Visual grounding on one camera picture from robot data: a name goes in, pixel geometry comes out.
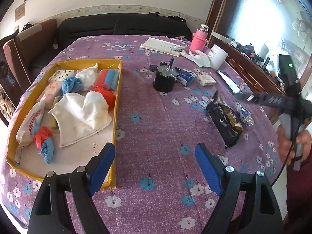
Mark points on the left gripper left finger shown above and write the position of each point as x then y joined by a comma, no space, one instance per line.
50,212

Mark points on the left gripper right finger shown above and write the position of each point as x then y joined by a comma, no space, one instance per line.
246,203

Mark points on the black snack bag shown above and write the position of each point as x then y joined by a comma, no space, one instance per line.
225,119

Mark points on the blue cloth with red bag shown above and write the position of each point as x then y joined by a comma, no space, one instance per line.
42,137

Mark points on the white red printed bag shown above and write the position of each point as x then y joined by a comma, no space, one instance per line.
34,117

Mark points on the yellow green sponge pack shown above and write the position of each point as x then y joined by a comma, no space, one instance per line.
54,123

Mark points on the cream white cloth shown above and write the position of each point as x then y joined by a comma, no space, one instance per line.
80,117

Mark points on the small beige tissue pack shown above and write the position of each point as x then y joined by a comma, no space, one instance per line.
205,80

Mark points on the pink tissue pack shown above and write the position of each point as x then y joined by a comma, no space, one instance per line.
49,93

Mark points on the red plastic bag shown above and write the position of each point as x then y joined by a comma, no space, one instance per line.
106,93

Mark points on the blue microfiber cloth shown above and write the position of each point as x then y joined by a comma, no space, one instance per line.
71,84

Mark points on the white towel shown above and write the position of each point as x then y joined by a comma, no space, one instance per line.
88,76

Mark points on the red and blue sponge pack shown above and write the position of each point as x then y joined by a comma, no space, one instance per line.
108,79

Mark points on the white patterned tissue pack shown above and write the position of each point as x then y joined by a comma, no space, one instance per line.
61,75

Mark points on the wooden side cabinet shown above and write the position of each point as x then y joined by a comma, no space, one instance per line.
255,78

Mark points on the black smartphone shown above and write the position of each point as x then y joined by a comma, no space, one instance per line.
229,82

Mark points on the white plastic bucket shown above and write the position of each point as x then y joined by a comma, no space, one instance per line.
218,58

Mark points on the yellow cardboard box tray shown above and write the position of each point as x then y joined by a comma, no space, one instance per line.
28,162

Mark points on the white work gloves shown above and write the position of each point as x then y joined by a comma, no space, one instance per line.
200,58

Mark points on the pink thermos bottle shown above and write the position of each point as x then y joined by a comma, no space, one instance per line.
199,38

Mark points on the purple floral tablecloth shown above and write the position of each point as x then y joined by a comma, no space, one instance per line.
160,187

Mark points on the white paper booklet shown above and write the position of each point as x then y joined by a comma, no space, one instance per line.
153,44

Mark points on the dark wooden chair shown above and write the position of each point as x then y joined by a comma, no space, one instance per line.
14,77

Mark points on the black leather sofa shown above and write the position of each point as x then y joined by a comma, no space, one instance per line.
119,24

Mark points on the black camera stand device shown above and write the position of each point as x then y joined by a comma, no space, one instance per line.
165,78

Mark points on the small wall plaque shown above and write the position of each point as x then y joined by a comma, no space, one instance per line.
19,12

